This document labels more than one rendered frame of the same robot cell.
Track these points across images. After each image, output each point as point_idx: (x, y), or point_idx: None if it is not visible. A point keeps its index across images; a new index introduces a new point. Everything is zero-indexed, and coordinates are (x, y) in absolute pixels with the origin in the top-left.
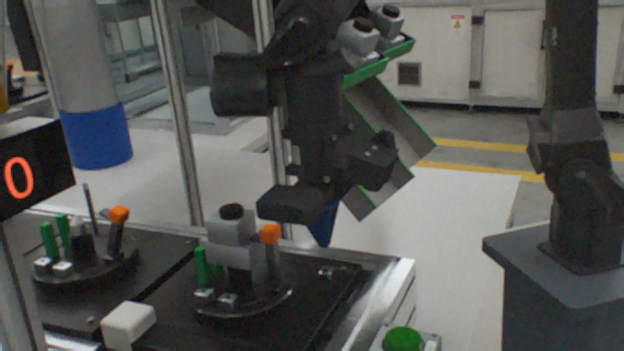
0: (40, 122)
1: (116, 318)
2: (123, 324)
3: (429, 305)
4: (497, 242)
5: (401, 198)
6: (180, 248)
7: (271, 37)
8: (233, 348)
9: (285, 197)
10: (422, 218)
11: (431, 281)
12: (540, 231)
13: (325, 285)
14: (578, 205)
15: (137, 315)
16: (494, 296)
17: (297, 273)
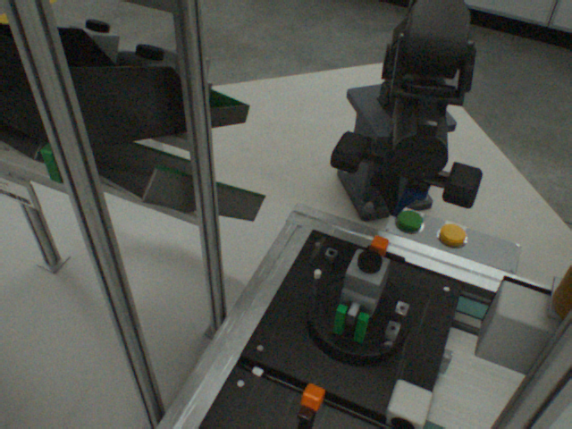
0: (518, 289)
1: (419, 407)
2: (428, 398)
3: (276, 231)
4: (386, 131)
5: (65, 222)
6: (254, 390)
7: (467, 74)
8: (432, 317)
9: (476, 177)
10: (123, 213)
11: (242, 225)
12: (370, 112)
13: (343, 257)
14: None
15: (414, 389)
16: (269, 194)
17: (323, 276)
